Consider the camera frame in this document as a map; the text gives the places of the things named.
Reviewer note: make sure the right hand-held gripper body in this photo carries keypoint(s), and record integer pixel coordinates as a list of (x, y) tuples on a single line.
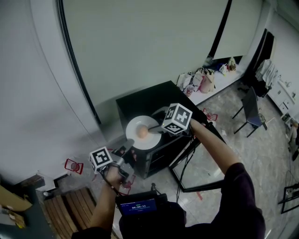
[(177, 119)]

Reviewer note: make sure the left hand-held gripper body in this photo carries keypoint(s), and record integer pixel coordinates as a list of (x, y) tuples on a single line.
[(100, 158)]

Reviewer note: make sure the white plate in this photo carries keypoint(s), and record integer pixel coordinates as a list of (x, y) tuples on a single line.
[(140, 144)]

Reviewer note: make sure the brown egg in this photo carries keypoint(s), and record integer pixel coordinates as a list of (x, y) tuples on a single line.
[(142, 131)]

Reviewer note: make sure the black fridge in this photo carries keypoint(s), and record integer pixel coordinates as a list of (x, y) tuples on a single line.
[(140, 105)]

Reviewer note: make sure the person's left forearm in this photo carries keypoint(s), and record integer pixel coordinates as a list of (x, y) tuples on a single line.
[(104, 205)]

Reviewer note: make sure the person's right forearm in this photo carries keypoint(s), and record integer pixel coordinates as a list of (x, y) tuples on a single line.
[(215, 147)]

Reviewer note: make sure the person's left hand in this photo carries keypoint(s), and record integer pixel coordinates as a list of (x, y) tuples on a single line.
[(114, 173)]

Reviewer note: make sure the red outlined floor sticker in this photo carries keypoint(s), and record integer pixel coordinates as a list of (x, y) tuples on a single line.
[(73, 166), (127, 185), (210, 114)]

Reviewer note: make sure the white bag with red print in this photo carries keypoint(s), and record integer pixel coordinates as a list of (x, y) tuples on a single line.
[(190, 90)]

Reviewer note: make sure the white paper shopping bag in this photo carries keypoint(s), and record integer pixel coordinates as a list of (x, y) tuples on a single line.
[(184, 80)]

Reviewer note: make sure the pink shopping bag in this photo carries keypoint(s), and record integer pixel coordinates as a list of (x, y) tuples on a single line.
[(206, 81)]

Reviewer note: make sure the wooden slatted pallet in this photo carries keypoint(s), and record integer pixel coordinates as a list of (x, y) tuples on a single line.
[(72, 210)]

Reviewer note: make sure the black tablet with blue screen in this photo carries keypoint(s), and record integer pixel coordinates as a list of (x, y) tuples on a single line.
[(137, 206)]

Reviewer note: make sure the black chair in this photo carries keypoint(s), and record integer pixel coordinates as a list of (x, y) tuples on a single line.
[(251, 112)]

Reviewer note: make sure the beige handbag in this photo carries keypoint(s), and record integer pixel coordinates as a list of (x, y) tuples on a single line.
[(232, 64)]

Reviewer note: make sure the brown cardboard box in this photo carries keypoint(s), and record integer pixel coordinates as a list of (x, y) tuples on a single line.
[(11, 198)]

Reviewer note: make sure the hanging white clothes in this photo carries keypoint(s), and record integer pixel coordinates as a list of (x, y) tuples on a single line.
[(267, 72)]

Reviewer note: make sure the person's dark clothing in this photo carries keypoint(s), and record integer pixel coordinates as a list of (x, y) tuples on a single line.
[(233, 210)]

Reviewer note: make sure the white cabinet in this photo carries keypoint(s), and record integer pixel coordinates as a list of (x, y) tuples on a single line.
[(282, 95)]

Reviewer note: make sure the small white roller blind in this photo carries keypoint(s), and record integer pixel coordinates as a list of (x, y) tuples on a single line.
[(236, 28)]

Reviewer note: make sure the black metal frame stand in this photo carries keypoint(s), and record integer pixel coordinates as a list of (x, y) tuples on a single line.
[(289, 198)]

